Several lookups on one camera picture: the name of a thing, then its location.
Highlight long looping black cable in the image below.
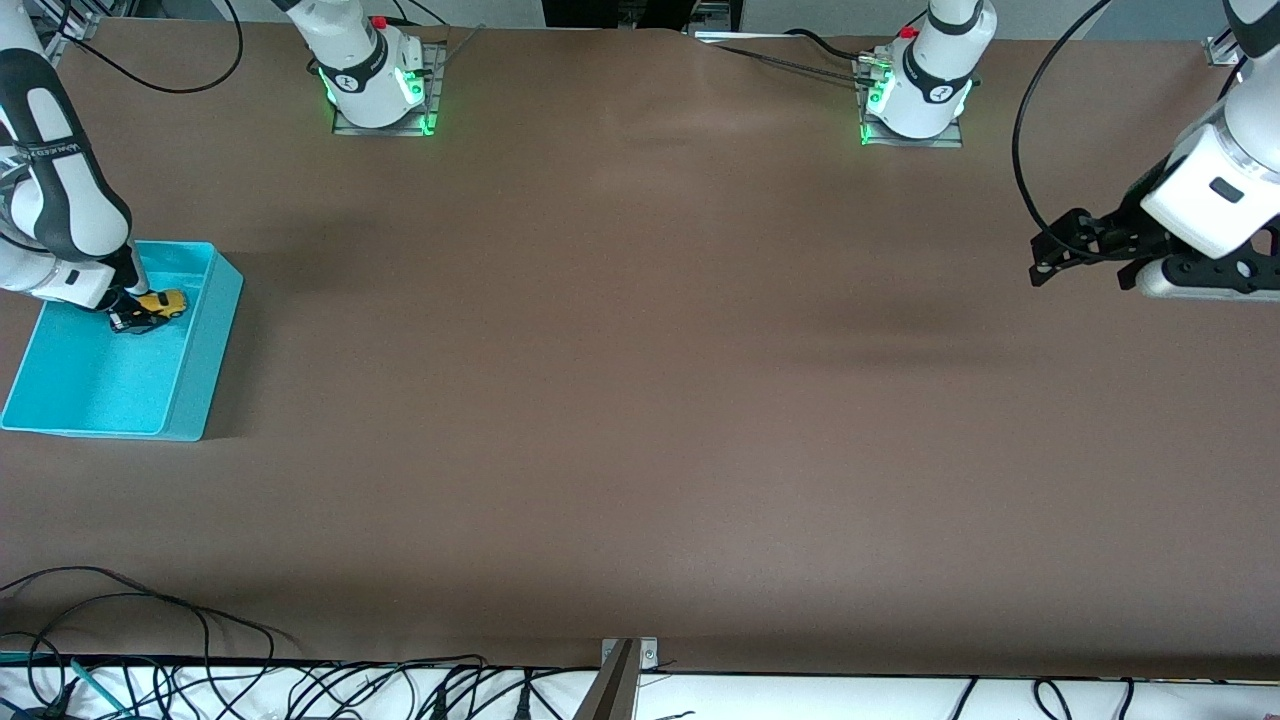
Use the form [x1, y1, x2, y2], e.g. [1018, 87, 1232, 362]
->
[45, 0, 245, 95]

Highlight aluminium frame rack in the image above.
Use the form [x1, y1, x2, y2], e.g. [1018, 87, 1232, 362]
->
[25, 0, 101, 61]

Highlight black base cables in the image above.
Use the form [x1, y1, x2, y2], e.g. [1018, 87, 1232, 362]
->
[700, 28, 879, 85]
[385, 0, 483, 76]

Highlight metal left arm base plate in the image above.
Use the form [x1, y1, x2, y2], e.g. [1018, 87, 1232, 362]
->
[853, 55, 969, 149]

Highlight thin black cable on mat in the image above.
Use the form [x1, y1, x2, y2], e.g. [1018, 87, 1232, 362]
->
[0, 592, 276, 666]
[0, 565, 301, 649]

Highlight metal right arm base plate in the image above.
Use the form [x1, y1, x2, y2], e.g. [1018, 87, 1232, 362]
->
[332, 40, 448, 138]

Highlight grey camera mount pole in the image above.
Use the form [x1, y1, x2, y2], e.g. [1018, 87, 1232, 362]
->
[572, 640, 637, 720]

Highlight dark monitor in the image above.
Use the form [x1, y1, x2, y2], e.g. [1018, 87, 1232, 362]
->
[543, 0, 743, 33]

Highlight small metal edge bracket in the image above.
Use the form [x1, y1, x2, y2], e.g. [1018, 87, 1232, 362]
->
[600, 637, 659, 673]

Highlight tangled black cable bundle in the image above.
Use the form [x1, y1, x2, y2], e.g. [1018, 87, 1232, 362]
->
[0, 655, 601, 720]

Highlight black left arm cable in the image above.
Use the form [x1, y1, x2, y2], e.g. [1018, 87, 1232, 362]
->
[1011, 0, 1117, 237]

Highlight turquoise plastic bin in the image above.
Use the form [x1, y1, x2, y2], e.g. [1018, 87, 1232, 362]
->
[0, 240, 245, 443]

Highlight yellow beetle toy car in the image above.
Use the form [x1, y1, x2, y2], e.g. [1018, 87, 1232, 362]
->
[135, 289, 190, 323]

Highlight brown table cover mat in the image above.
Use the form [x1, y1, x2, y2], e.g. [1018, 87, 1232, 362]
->
[0, 20, 1280, 683]

